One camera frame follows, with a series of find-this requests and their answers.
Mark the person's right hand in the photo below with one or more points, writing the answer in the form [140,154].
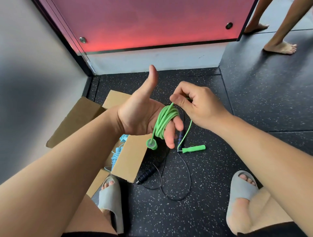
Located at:
[205,109]

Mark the person's left hand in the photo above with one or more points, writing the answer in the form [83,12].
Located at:
[137,114]

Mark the person's left thumb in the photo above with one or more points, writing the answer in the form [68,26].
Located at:
[149,81]

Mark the person's right thumb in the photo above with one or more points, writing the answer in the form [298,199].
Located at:
[179,100]

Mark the person's left forearm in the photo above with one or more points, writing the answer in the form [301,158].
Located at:
[56,171]

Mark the person's right forearm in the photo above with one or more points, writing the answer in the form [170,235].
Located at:
[271,158]

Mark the red glass door panel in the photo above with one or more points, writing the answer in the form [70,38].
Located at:
[151,22]

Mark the brown cardboard box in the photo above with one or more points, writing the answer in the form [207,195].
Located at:
[129,158]

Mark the round metal glass fastener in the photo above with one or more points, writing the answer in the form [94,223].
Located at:
[82,40]
[229,25]

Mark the person's right grey slide sandal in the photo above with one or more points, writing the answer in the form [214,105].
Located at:
[242,186]

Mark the person's grey slide sandal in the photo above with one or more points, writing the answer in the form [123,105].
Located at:
[110,197]
[242,186]

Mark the person's leg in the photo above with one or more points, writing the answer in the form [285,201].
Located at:
[88,217]
[266,207]
[283,41]
[256,22]

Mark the person's left grey slide sandal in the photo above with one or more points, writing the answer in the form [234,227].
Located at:
[110,197]

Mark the person's right leg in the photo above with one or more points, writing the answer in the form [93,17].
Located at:
[266,207]

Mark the person's left leg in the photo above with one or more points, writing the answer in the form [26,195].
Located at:
[88,217]

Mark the person's black shorts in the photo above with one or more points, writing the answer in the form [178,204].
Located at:
[269,230]

